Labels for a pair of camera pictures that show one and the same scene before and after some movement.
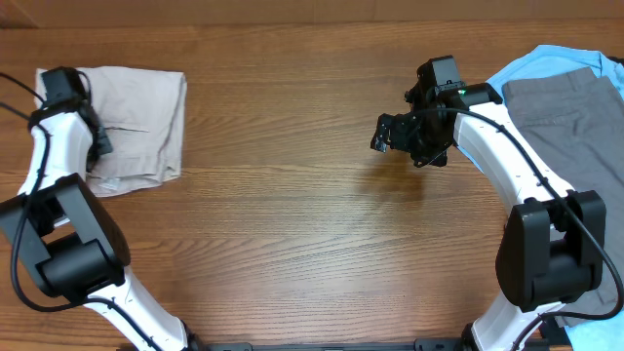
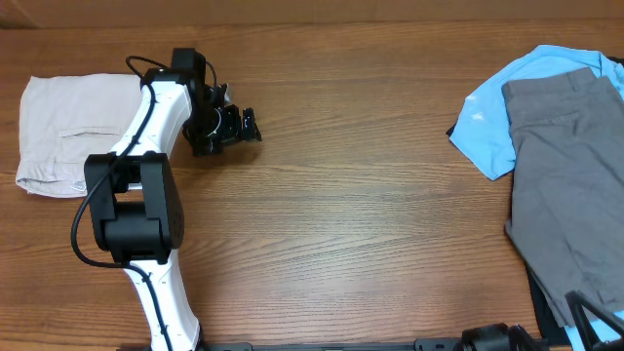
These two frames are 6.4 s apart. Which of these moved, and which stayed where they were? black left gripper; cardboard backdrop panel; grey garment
Moved: black left gripper
Stayed: cardboard backdrop panel; grey garment
